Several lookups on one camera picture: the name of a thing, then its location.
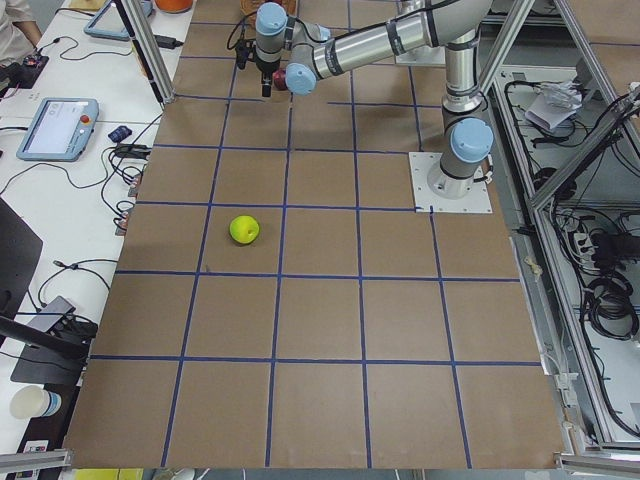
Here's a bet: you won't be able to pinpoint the dark red apple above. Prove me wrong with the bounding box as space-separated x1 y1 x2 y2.
272 69 288 91

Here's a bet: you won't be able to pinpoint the green apple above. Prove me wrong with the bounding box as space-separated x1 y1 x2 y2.
229 215 260 245

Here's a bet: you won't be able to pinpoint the wicker basket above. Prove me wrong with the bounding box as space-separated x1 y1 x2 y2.
240 0 297 15

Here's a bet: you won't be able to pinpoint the black power adapter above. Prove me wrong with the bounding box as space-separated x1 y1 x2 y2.
154 35 184 50

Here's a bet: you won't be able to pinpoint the orange round container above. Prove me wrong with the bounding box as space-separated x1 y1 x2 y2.
155 0 194 14

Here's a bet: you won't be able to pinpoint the small dark blue pouch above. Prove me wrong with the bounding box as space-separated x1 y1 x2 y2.
108 125 132 143

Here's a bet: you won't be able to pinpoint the far teach pendant tablet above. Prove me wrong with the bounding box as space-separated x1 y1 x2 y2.
83 1 130 41

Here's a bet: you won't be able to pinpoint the teach pendant tablet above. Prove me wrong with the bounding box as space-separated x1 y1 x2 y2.
83 1 130 41
16 97 99 162

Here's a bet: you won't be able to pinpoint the near teach pendant tablet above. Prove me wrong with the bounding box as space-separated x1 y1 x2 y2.
16 97 99 162

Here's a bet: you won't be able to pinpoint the crumpled white papers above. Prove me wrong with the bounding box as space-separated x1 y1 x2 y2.
524 80 583 131

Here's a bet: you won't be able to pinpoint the grey usb hub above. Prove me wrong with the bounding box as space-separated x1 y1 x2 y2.
28 296 75 333

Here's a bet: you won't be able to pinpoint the black monitor stand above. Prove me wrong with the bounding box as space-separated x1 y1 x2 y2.
1 202 97 385

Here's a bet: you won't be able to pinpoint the white paper cup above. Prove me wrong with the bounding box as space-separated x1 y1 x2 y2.
9 385 62 420

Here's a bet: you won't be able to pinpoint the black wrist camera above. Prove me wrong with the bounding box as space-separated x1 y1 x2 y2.
235 40 252 70

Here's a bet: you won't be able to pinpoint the aluminium frame post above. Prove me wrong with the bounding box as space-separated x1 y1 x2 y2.
114 0 175 105

